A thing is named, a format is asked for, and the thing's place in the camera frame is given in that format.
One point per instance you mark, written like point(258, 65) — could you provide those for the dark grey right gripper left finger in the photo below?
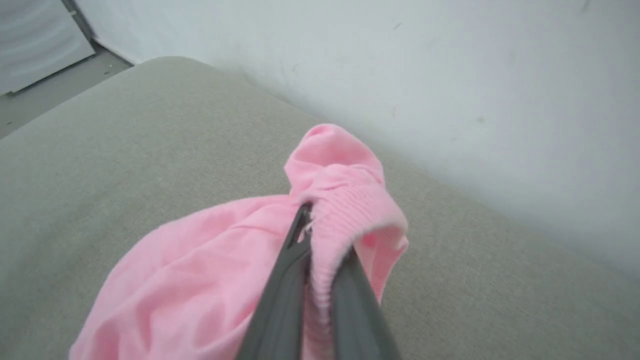
point(280, 310)

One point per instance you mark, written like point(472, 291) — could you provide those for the pink garment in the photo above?
point(200, 280)

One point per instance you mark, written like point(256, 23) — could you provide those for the white appliance panel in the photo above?
point(35, 40)

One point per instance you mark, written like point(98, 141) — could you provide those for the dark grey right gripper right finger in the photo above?
point(360, 320)

